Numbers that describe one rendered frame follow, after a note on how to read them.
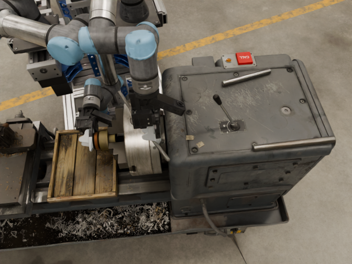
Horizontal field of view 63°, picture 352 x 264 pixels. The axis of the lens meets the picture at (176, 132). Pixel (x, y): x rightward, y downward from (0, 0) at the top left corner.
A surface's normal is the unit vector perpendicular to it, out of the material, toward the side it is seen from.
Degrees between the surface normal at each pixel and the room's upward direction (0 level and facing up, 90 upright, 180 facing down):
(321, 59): 0
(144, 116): 71
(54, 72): 90
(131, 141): 34
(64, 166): 0
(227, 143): 0
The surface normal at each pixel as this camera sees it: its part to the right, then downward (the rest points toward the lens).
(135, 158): 0.07, 0.47
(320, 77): -0.01, -0.50
